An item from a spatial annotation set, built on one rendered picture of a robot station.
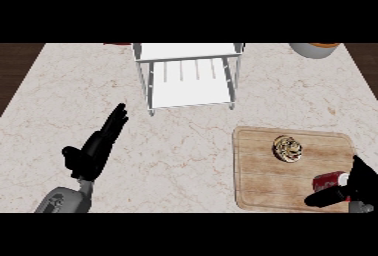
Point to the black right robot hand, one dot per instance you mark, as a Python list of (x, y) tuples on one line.
[(362, 181)]

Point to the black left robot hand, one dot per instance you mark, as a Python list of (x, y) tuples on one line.
[(96, 148)]

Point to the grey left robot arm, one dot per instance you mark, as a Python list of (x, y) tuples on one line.
[(66, 200)]

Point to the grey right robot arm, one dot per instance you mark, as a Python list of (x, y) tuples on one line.
[(362, 207)]

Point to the red can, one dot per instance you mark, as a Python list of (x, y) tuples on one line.
[(326, 181)]

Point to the wooden cutting board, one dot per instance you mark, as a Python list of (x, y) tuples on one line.
[(289, 170)]

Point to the round brown patterned pastry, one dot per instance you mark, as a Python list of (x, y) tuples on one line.
[(286, 148)]

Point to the small red object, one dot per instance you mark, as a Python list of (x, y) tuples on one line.
[(117, 43)]

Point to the grey bowl with orange contents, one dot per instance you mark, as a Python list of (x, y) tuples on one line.
[(314, 49)]

